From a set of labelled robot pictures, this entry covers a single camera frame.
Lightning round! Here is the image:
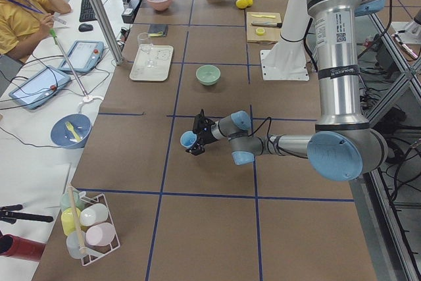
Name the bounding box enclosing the black computer mouse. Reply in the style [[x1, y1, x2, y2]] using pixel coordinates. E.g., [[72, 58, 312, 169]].
[[78, 23, 93, 32]]

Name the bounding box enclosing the aluminium frame post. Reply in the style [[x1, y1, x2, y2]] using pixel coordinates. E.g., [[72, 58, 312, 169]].
[[89, 0, 124, 65]]

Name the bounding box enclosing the white cup in rack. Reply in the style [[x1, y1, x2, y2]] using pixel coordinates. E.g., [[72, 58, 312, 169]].
[[80, 203, 109, 226]]

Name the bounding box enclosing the light blue plastic cup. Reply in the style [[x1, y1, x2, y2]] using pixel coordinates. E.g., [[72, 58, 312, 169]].
[[180, 130, 197, 149]]

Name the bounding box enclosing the pink cup in rack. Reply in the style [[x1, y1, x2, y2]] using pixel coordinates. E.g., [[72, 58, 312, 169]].
[[86, 222, 116, 246]]

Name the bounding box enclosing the yellow plastic fork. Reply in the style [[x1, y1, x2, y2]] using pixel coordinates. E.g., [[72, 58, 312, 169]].
[[65, 121, 82, 142]]

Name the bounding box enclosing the clear wine glass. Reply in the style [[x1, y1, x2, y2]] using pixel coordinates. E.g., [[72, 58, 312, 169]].
[[137, 32, 155, 68]]

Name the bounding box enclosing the yellow plastic knife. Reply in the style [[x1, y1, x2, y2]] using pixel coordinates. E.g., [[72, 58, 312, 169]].
[[251, 14, 276, 19]]

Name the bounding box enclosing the yellow lemon half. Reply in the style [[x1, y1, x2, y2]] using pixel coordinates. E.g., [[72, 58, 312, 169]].
[[255, 28, 266, 36]]

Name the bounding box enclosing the clear cup in rack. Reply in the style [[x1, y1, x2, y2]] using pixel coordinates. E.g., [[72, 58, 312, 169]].
[[66, 231, 87, 259]]

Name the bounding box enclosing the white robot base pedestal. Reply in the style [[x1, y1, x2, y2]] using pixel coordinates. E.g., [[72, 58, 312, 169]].
[[260, 0, 310, 81]]

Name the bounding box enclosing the blue teach pendant tablet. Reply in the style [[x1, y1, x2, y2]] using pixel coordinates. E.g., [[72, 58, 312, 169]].
[[66, 40, 105, 74], [9, 66, 71, 110]]

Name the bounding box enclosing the dark blue bowl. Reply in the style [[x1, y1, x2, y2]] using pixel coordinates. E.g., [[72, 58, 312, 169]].
[[50, 113, 92, 149]]

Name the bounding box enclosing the green cup in rack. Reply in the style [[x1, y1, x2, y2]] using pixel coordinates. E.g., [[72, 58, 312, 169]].
[[60, 190, 85, 212]]

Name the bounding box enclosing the white wire cup rack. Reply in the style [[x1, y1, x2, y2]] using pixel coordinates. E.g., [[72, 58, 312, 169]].
[[66, 186, 120, 266]]

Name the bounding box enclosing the white bear tray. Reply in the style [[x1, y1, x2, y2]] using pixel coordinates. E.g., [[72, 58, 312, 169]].
[[129, 44, 174, 82]]

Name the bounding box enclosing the metal rod with green handle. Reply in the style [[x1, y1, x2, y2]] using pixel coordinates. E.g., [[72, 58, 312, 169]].
[[49, 28, 91, 106]]

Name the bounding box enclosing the person in yellow shirt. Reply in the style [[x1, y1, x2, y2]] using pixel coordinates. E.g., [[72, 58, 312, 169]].
[[1, 0, 72, 62]]

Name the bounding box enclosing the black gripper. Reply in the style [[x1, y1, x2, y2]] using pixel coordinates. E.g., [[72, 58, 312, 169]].
[[186, 109, 216, 156]]

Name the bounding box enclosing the red cylinder bottle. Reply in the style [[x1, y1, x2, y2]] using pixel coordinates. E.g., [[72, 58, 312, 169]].
[[1, 234, 45, 262]]

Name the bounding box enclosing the yellow cup in rack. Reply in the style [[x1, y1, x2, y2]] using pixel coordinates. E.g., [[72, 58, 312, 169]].
[[61, 207, 76, 236]]

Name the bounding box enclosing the black keyboard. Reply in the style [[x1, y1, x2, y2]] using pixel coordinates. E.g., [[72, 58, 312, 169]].
[[79, 0, 97, 22]]

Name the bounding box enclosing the steel muddler rod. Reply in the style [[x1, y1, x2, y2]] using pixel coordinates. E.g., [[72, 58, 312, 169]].
[[251, 21, 282, 28]]

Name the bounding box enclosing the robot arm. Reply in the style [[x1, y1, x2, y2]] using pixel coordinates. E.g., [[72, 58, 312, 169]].
[[180, 0, 387, 181]]

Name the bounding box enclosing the wooden cutting board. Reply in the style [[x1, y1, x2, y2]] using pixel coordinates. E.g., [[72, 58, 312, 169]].
[[246, 12, 282, 43]]

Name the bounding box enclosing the green bowl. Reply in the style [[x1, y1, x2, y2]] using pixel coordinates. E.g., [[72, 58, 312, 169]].
[[196, 64, 221, 86]]

